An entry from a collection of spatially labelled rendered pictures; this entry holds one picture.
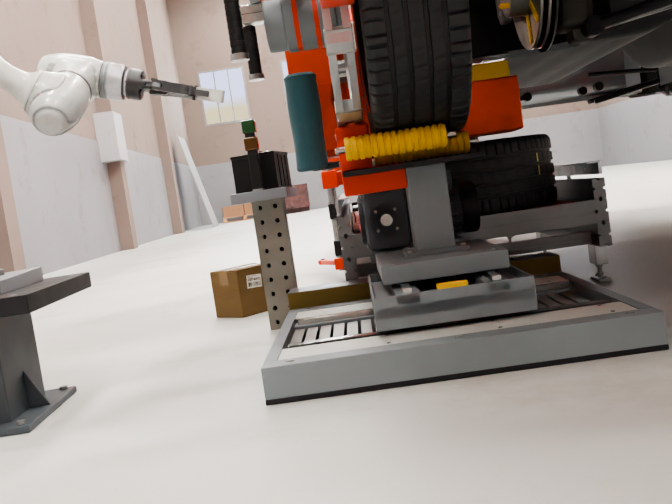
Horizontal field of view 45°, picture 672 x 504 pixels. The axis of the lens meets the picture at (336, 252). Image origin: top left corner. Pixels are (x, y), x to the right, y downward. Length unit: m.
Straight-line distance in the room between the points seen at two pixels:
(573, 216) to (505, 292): 0.87
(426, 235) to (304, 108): 0.47
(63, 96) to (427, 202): 0.90
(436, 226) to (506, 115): 0.59
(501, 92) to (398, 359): 1.10
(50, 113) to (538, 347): 1.16
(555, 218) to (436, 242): 0.68
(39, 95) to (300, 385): 0.86
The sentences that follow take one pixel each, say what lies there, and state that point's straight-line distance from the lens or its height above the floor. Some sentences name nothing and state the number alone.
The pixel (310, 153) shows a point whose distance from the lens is 2.17.
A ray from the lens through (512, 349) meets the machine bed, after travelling 1.70.
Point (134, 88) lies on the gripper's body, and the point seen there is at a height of 0.73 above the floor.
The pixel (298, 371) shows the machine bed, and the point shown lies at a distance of 1.68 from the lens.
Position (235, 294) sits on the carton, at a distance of 3.05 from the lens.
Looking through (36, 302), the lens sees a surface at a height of 0.28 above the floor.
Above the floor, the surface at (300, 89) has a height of 0.69.
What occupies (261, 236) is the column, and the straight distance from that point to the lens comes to 2.61.
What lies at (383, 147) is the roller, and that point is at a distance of 1.95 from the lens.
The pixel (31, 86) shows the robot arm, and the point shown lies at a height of 0.74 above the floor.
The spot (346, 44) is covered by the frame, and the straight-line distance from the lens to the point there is 1.85.
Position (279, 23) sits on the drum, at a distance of 2.07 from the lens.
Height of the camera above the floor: 0.42
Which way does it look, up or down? 4 degrees down
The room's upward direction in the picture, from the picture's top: 8 degrees counter-clockwise
